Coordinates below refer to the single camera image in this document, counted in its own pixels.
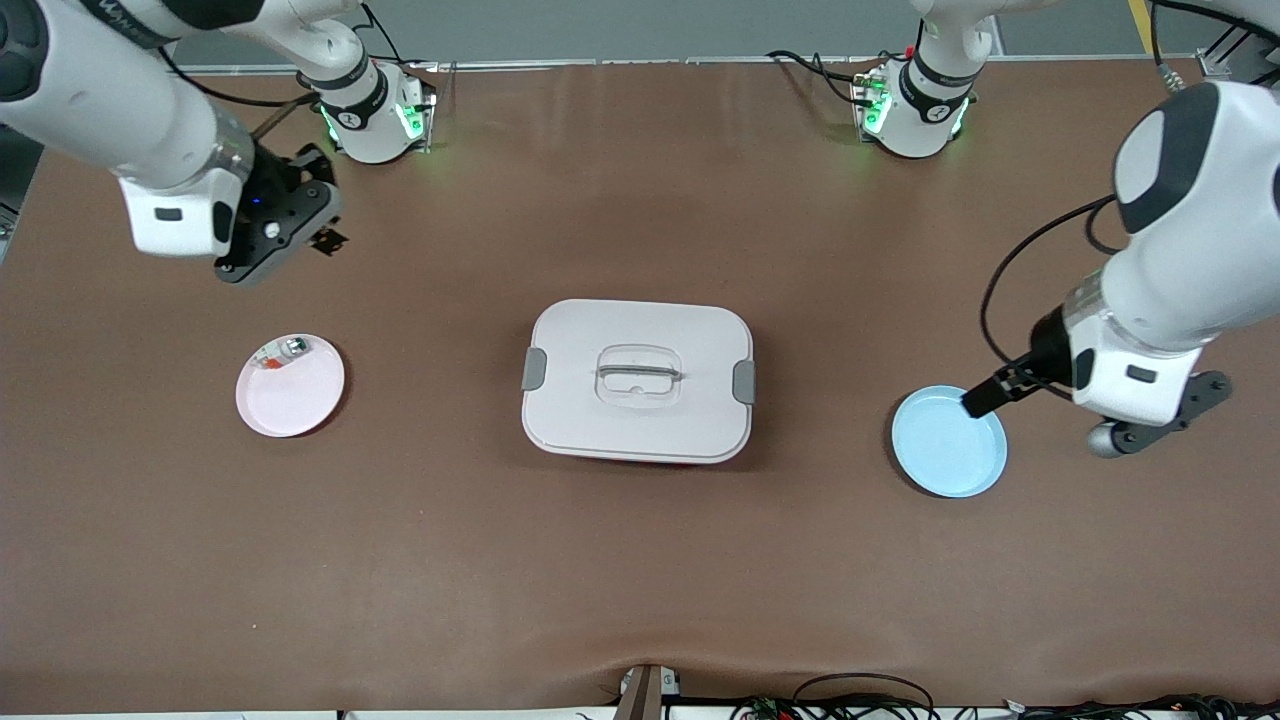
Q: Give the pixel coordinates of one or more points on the aluminium frame post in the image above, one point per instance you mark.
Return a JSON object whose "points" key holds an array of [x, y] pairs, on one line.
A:
{"points": [[1225, 55]]}

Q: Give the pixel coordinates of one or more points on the pink round plate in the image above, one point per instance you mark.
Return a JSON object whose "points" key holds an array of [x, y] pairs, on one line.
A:
{"points": [[290, 388]]}

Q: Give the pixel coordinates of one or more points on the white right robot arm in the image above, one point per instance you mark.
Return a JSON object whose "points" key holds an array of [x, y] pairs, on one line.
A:
{"points": [[120, 90]]}

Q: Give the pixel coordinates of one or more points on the light blue round plate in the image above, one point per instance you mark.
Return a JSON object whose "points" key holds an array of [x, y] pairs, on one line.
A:
{"points": [[949, 445]]}

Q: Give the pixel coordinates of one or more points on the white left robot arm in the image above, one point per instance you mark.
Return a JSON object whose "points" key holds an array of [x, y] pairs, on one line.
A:
{"points": [[1190, 220]]}

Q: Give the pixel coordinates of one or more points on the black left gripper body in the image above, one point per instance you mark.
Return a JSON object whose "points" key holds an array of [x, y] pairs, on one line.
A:
{"points": [[1047, 350]]}

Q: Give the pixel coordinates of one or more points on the brown camera mount bracket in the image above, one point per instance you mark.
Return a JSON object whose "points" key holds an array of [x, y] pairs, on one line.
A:
{"points": [[645, 692]]}

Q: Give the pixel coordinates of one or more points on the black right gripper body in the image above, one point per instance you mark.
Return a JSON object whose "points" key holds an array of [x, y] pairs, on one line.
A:
{"points": [[268, 187]]}

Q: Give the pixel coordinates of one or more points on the white lidded box grey latches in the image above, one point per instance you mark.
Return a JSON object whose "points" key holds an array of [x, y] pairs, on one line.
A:
{"points": [[638, 380]]}

